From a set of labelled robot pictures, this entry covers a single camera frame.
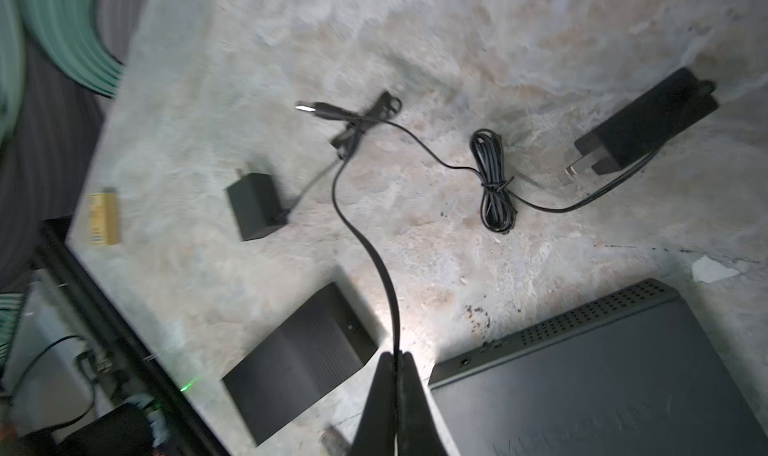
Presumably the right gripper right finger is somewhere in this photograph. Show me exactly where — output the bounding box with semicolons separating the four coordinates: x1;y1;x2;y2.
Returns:
397;352;447;456

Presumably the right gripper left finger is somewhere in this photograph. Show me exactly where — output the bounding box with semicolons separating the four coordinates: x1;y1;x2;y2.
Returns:
349;352;397;456

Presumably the small black ribbed switch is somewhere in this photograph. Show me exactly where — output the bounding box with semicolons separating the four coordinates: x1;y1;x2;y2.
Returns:
222;283;378;445

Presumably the small black power adapter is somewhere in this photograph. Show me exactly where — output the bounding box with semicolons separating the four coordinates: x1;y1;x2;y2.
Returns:
225;90;403;367

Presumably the small yellow block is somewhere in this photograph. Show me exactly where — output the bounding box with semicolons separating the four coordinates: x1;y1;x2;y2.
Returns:
88;188;121;246

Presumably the large black network switch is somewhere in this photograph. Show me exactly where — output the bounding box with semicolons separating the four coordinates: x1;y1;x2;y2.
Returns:
429;279;767;455

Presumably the black adapter with bundled cable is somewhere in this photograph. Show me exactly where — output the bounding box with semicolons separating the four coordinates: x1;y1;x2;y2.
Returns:
295;68;719;234

